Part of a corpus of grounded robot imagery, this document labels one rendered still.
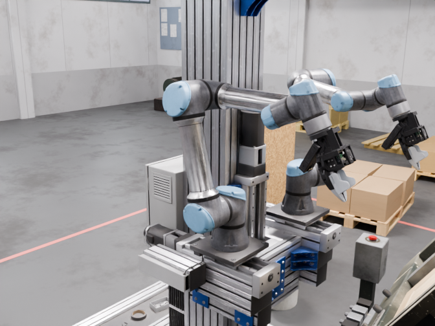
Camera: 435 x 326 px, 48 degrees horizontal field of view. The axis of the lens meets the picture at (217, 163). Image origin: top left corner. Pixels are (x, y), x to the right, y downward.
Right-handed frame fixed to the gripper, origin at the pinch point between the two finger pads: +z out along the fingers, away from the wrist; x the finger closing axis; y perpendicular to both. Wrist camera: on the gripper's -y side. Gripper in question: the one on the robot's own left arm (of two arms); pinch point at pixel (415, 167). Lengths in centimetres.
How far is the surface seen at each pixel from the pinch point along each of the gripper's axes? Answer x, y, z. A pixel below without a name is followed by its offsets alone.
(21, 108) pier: 279, -841, -315
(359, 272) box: 12, -47, 40
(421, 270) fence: -1.3, -12.2, 38.2
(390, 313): -28, -15, 44
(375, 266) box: 13, -39, 38
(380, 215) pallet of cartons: 232, -148, 55
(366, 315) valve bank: -12, -36, 50
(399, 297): -15.9, -16.7, 42.9
